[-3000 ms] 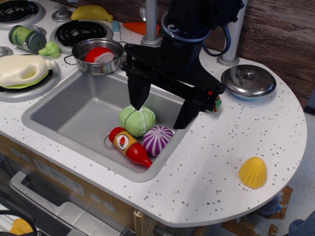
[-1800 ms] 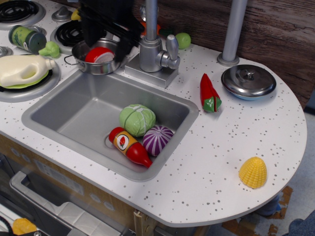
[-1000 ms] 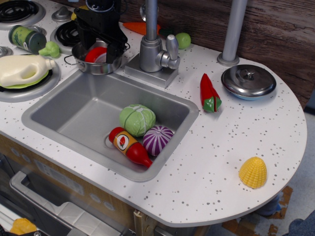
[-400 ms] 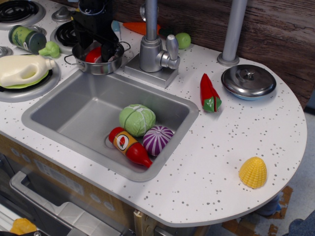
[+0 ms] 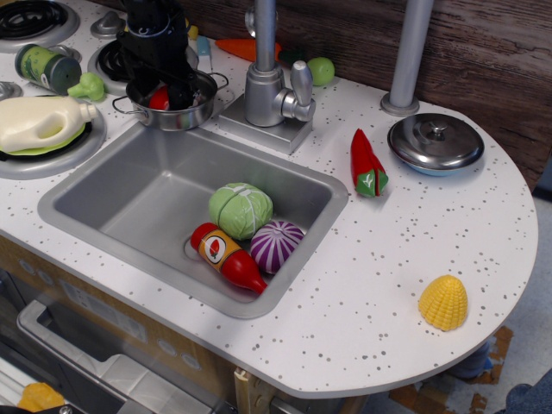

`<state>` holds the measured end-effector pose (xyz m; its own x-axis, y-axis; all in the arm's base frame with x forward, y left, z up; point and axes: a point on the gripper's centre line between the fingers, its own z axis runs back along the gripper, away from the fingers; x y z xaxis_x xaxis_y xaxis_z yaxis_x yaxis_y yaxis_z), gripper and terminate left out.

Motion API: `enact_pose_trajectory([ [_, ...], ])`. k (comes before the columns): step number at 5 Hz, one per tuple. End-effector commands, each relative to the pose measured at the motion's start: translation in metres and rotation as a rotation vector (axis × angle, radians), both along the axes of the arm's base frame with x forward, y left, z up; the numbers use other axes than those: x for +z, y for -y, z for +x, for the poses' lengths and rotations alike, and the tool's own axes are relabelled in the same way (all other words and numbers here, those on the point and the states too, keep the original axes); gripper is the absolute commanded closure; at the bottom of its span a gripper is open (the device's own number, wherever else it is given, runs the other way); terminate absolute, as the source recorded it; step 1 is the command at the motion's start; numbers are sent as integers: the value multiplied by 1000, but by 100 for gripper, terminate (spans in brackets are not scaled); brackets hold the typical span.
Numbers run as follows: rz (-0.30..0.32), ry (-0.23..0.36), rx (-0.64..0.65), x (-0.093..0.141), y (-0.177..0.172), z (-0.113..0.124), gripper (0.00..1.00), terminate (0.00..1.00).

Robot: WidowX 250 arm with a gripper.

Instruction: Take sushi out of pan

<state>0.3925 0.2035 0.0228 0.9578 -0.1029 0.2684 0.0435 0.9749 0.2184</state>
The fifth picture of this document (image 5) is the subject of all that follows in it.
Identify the yellow toy banana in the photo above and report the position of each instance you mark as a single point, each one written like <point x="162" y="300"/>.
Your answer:
<point x="191" y="30"/>

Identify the purple toy onion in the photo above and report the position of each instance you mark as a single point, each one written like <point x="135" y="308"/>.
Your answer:
<point x="273" y="245"/>

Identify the steel pot lid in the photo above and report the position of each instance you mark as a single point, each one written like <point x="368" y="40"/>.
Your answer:
<point x="442" y="138"/>

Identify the cream toy detergent bottle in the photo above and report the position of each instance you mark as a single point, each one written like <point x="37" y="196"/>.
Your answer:
<point x="32" y="122"/>

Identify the orange toy carrot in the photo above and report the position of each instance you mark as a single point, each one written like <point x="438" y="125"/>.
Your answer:
<point x="246" y="49"/>

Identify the silver stove knob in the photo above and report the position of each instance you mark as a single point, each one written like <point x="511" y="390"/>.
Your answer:
<point x="108" y="26"/>

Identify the black coil burner top left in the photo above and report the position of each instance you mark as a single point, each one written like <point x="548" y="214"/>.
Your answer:
<point x="43" y="23"/>

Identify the black coil burner centre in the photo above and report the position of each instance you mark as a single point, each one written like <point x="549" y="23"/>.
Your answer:
<point x="110" y="65"/>

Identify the silver toy faucet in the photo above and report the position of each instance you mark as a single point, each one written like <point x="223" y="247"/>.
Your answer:
<point x="268" y="112"/>

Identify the light blue plate under lid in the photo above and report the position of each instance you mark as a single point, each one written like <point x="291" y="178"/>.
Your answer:
<point x="428" y="167"/>

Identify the blue handled toy knife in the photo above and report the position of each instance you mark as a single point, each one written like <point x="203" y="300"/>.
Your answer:
<point x="204" y="54"/>

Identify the green toy lime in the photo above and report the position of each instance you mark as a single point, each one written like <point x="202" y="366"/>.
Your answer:
<point x="322" y="70"/>

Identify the grey oven door handle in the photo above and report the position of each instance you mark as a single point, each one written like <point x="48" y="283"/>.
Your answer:
<point x="116" y="384"/>

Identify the yellow object bottom left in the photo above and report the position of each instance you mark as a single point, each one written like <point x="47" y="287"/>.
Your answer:
<point x="39" y="397"/>

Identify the green toy can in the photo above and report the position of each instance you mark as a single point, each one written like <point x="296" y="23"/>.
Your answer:
<point x="48" y="69"/>

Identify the front left stove burner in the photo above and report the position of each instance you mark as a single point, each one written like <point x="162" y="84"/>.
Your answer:
<point x="57" y="161"/>

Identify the small steel pan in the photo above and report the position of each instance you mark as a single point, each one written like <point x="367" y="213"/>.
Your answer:
<point x="209" y="85"/>

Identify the red toy chili pepper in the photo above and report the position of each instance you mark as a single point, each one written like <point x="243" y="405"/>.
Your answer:
<point x="368" y="175"/>

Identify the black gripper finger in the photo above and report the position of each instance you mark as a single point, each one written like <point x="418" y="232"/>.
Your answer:
<point x="182" y="95"/>
<point x="142" y="83"/>

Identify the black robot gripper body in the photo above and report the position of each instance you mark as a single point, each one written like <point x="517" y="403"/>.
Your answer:
<point x="164" y="53"/>

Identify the green toy cabbage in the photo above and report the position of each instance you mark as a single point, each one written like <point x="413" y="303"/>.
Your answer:
<point x="240" y="209"/>

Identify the grey toy sink basin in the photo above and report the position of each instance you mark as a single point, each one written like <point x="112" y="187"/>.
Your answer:
<point x="141" y="198"/>

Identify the black coil burner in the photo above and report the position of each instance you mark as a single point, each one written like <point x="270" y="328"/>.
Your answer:
<point x="43" y="23"/>
<point x="110" y="65"/>

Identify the grey vertical pole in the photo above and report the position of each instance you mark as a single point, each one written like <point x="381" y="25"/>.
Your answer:
<point x="401" y="100"/>

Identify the yellow toy corn piece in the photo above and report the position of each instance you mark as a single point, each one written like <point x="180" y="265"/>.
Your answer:
<point x="443" y="303"/>

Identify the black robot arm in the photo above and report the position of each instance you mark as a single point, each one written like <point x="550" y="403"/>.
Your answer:
<point x="154" y="16"/>

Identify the red and white toy sushi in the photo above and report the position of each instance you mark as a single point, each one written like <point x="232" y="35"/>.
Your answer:
<point x="159" y="99"/>

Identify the green toy broccoli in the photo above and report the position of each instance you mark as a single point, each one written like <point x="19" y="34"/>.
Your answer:
<point x="89" y="86"/>

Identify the red toy ketchup bottle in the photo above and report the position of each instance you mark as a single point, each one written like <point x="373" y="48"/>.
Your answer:
<point x="227" y="257"/>

